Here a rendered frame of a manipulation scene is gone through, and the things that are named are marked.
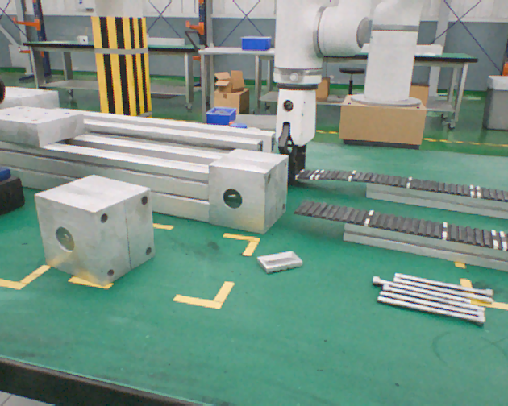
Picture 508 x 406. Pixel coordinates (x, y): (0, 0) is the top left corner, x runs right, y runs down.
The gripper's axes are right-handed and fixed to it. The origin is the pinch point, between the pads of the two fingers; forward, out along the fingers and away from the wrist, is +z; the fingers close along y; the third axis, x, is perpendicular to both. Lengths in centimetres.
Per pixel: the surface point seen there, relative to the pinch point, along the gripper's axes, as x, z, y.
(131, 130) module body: 33.2, -4.9, -5.0
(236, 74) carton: 232, 36, 478
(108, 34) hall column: 232, -16, 231
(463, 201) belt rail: -30.4, 1.2, -1.9
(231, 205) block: 1.7, -0.4, -23.8
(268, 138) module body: 6.1, -4.6, 2.3
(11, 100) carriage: 65, -8, -6
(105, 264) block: 8.0, 0.4, -44.2
